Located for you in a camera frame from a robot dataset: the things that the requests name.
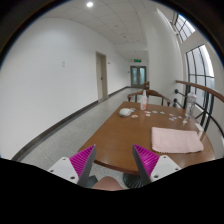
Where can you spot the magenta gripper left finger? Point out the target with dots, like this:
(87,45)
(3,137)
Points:
(75,169)

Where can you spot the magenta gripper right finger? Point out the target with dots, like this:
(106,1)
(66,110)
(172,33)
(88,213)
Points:
(152,167)

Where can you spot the pink towel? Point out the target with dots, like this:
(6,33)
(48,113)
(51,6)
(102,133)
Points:
(175,141)

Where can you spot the black table base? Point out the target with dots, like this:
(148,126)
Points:
(132,181)

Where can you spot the brown stool seat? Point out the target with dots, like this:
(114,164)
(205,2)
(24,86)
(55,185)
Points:
(107,183)

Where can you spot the white round pouch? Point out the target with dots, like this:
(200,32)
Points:
(125,112)

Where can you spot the white spray bottle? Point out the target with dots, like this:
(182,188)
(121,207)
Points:
(143,101)

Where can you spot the wooden chair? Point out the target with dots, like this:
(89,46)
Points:
(149,93)

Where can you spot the clear plastic water bottle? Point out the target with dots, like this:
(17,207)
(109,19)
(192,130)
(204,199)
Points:
(191,100)

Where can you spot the double glass door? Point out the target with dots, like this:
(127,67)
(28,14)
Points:
(138,76)

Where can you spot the wooden stair handrail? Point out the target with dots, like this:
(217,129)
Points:
(204,88)

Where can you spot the green exit sign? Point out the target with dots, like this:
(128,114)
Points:
(137,60)

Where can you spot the arched window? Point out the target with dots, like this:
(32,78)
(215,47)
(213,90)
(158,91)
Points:
(199,67)

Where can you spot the beige side door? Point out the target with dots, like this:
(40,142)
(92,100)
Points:
(101,73)

